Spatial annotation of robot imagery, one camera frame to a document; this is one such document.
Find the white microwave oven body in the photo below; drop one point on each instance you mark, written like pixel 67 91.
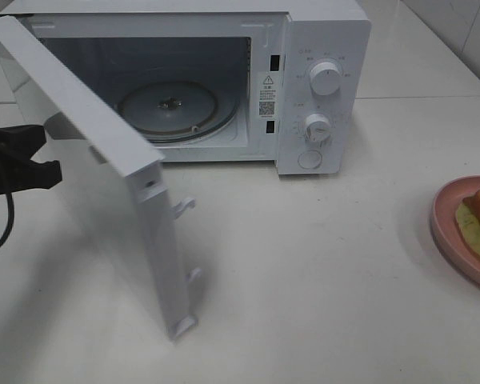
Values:
pixel 115 47

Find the pink round plate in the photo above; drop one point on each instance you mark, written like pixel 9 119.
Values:
pixel 444 228

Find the white warning label sticker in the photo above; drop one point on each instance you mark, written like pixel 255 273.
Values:
pixel 267 92

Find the white microwave door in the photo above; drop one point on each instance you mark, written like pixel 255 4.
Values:
pixel 111 176

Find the glass microwave turntable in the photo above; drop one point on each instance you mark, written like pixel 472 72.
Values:
pixel 177 111

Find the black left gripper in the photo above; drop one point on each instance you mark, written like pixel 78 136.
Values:
pixel 20 144

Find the white timer knob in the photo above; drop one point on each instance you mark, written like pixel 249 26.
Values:
pixel 317 128

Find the upper white power knob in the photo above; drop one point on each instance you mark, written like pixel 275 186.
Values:
pixel 325 77

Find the round white door button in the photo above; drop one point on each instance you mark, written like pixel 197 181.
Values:
pixel 310 159

